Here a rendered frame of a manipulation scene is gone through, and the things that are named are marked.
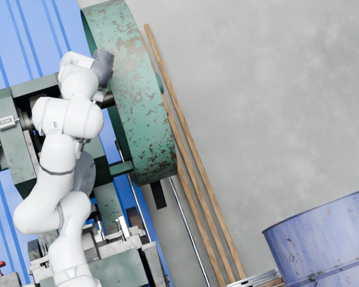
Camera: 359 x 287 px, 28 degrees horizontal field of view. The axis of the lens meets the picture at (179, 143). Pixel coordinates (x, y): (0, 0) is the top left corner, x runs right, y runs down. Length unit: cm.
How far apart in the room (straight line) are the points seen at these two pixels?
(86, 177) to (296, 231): 117
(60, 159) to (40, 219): 23
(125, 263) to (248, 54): 212
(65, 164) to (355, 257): 89
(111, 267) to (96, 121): 81
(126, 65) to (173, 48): 173
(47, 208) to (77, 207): 12
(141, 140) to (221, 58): 177
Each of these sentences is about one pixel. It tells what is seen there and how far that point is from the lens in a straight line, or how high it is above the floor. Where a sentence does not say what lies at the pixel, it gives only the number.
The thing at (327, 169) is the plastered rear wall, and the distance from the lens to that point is 441.
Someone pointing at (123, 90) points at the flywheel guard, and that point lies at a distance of 278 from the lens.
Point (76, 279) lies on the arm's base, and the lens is 223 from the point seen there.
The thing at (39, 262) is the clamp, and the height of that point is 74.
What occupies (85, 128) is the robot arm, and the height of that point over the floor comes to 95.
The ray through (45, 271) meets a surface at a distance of 290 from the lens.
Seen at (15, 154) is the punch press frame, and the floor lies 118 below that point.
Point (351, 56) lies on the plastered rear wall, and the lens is 467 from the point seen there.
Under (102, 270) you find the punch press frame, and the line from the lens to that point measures 279.
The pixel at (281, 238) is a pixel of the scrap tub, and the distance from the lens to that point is 188.
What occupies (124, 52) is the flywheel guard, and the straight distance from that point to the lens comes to 281.
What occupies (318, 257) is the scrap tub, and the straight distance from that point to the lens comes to 182.
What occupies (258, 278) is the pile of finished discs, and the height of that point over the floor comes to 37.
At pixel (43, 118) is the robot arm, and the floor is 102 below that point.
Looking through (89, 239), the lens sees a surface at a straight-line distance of 287.
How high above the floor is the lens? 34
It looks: 13 degrees up
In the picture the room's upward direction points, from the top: 20 degrees counter-clockwise
